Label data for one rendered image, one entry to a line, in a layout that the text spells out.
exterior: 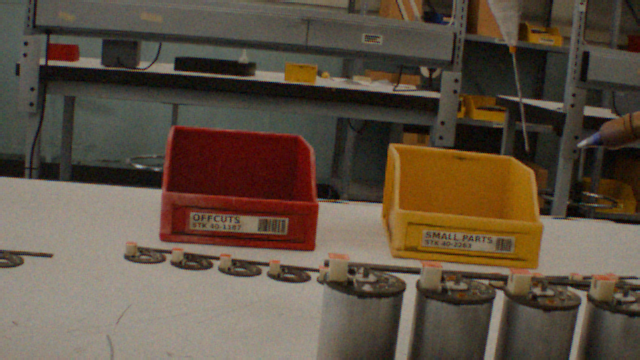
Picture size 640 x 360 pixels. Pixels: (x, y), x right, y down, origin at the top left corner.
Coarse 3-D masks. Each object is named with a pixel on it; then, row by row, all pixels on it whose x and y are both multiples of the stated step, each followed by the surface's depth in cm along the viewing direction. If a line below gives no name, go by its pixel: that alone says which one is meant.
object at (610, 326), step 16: (592, 304) 25; (592, 320) 25; (608, 320) 24; (624, 320) 24; (592, 336) 25; (608, 336) 24; (624, 336) 24; (576, 352) 26; (592, 352) 25; (608, 352) 24; (624, 352) 24
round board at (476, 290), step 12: (444, 276) 25; (420, 288) 24; (444, 288) 24; (468, 288) 25; (480, 288) 25; (492, 288) 25; (444, 300) 24; (456, 300) 24; (468, 300) 24; (480, 300) 24; (492, 300) 24
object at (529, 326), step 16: (512, 304) 24; (512, 320) 24; (528, 320) 24; (544, 320) 24; (560, 320) 24; (576, 320) 24; (512, 336) 24; (528, 336) 24; (544, 336) 24; (560, 336) 24; (496, 352) 25; (512, 352) 24; (528, 352) 24; (544, 352) 24; (560, 352) 24
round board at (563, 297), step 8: (504, 288) 25; (552, 288) 26; (560, 288) 25; (512, 296) 24; (520, 296) 24; (528, 296) 24; (536, 296) 24; (560, 296) 25; (568, 296) 25; (576, 296) 25; (528, 304) 24; (536, 304) 24; (544, 304) 24; (552, 304) 24; (560, 304) 24; (568, 304) 24; (576, 304) 24
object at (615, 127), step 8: (632, 112) 22; (616, 120) 22; (624, 120) 22; (632, 120) 21; (600, 128) 22; (608, 128) 22; (616, 128) 22; (624, 128) 22; (632, 128) 21; (600, 136) 22; (608, 136) 22; (616, 136) 22; (624, 136) 22; (632, 136) 21; (608, 144) 22; (616, 144) 22; (624, 144) 22
